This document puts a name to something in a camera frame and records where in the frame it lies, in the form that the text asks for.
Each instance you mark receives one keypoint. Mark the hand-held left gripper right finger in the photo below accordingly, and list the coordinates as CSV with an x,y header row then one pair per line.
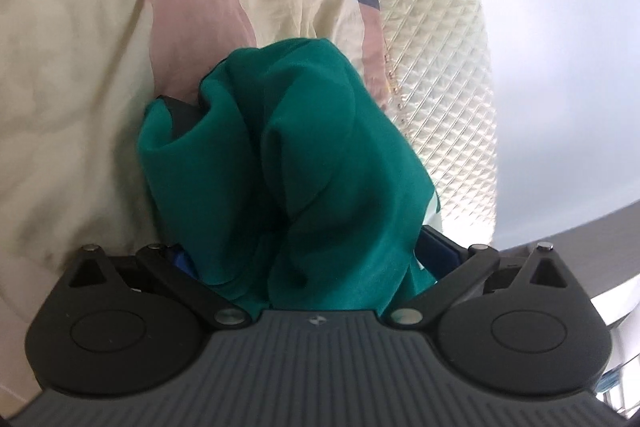
x,y
440,252

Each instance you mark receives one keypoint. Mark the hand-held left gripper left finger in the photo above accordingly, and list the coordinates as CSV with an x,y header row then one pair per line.
x,y
181,263

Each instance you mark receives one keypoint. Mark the green sweatshirt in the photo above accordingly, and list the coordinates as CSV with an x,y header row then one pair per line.
x,y
310,167

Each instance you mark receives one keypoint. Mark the cream quilted headboard cover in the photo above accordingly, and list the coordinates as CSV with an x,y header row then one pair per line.
x,y
440,57

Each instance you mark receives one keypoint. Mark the pastel patchwork blanket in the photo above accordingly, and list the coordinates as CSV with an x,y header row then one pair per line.
x,y
100,57

